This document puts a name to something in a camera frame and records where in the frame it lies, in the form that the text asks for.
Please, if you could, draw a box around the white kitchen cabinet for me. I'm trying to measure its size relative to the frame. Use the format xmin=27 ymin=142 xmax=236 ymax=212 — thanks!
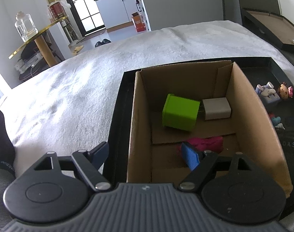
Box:
xmin=95 ymin=0 xmax=138 ymax=32

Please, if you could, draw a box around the orange cardboard box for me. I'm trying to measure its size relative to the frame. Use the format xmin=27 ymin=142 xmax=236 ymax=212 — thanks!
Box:
xmin=132 ymin=12 xmax=146 ymax=32

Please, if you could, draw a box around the black shallow tray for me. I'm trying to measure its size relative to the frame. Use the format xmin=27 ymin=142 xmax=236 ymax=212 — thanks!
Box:
xmin=103 ymin=57 xmax=294 ymax=217

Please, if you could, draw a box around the green cube charger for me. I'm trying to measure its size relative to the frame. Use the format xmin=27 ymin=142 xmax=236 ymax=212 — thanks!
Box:
xmin=162 ymin=94 xmax=201 ymax=131

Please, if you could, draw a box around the pair of dark slippers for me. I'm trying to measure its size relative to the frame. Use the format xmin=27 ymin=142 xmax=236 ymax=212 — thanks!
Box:
xmin=94 ymin=39 xmax=111 ymax=48

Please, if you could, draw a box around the black open storage bench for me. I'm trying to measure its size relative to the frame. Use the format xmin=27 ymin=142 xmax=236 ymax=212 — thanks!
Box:
xmin=239 ymin=0 xmax=294 ymax=53

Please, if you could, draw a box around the white USB charger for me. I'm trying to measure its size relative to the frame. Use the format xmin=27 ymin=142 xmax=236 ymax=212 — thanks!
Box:
xmin=199 ymin=97 xmax=231 ymax=120

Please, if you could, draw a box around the gold round side table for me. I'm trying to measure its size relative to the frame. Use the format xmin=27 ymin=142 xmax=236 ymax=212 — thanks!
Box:
xmin=8 ymin=16 xmax=68 ymax=67

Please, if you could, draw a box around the small red-dress doll figurine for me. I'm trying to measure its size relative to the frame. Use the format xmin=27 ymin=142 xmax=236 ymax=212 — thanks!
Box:
xmin=278 ymin=82 xmax=293 ymax=100

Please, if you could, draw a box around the clear glass jar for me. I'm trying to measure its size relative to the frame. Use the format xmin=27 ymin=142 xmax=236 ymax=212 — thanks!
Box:
xmin=15 ymin=11 xmax=38 ymax=43

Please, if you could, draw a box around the red tin box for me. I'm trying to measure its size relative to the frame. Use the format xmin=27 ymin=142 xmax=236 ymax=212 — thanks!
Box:
xmin=48 ymin=1 xmax=71 ymax=21

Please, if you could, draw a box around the brown cardboard box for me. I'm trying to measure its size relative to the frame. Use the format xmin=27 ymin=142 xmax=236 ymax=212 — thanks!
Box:
xmin=126 ymin=60 xmax=293 ymax=196

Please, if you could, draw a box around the white grey bunny block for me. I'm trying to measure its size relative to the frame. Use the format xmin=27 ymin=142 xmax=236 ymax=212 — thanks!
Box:
xmin=255 ymin=82 xmax=281 ymax=106

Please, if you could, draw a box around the blue red crab figurine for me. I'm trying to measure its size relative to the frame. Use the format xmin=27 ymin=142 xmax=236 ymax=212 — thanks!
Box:
xmin=269 ymin=113 xmax=285 ymax=130

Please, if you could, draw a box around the white fluffy blanket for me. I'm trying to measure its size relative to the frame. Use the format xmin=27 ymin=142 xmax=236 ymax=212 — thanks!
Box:
xmin=0 ymin=19 xmax=294 ymax=231

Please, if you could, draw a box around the pink bear figurine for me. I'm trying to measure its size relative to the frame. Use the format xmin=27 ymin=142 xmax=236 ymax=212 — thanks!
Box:
xmin=185 ymin=136 xmax=224 ymax=154

